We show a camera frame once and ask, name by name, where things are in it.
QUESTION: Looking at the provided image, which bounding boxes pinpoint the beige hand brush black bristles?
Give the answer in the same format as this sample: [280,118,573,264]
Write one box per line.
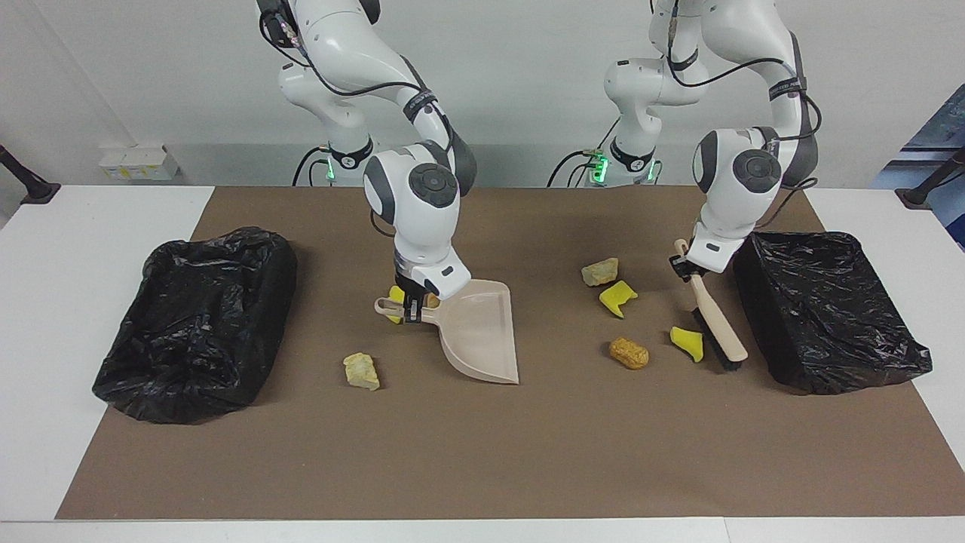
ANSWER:
[673,239,749,372]

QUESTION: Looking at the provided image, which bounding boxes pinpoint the beige plastic dustpan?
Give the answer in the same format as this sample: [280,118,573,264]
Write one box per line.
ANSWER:
[375,279,520,385]

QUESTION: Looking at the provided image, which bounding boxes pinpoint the pale yellow toy bread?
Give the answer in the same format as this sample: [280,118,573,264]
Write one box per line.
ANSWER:
[343,352,381,392]

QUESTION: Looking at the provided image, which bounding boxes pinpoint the tan striped toy bread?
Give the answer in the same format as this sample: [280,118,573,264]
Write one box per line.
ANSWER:
[581,257,620,288]

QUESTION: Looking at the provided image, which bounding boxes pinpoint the brown toy cookie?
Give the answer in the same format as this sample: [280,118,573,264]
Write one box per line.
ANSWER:
[608,336,651,371]

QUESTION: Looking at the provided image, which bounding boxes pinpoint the bin with black bag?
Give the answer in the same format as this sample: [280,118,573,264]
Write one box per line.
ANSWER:
[733,230,933,396]
[92,226,299,425]

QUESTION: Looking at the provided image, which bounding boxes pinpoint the brown table mat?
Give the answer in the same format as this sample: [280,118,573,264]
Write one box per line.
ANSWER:
[55,186,965,521]

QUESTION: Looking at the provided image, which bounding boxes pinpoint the black stand leg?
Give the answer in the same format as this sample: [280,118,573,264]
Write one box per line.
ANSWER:
[0,143,61,206]
[895,147,965,210]

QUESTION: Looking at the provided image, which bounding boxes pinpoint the blue background object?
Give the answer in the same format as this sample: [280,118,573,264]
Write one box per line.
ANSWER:
[875,83,965,250]

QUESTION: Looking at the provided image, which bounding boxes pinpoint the white power strip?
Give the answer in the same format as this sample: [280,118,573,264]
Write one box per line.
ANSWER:
[99,146,180,183]

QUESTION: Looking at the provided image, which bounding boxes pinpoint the black left base cables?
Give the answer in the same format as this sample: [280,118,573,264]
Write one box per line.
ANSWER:
[547,149,605,188]

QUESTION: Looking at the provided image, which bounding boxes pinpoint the black base cables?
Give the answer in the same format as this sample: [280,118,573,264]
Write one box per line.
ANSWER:
[547,149,605,188]
[293,146,333,188]

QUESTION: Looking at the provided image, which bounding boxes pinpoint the black right base cables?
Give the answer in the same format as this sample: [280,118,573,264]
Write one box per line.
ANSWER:
[293,146,333,188]

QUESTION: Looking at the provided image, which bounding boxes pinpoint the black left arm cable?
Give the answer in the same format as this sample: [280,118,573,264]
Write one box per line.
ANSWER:
[648,0,823,198]

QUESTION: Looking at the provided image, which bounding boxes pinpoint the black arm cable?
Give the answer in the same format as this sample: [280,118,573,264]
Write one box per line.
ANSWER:
[259,0,453,152]
[648,0,823,198]

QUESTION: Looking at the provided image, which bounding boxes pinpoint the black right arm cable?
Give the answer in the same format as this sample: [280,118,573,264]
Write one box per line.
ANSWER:
[259,0,453,152]

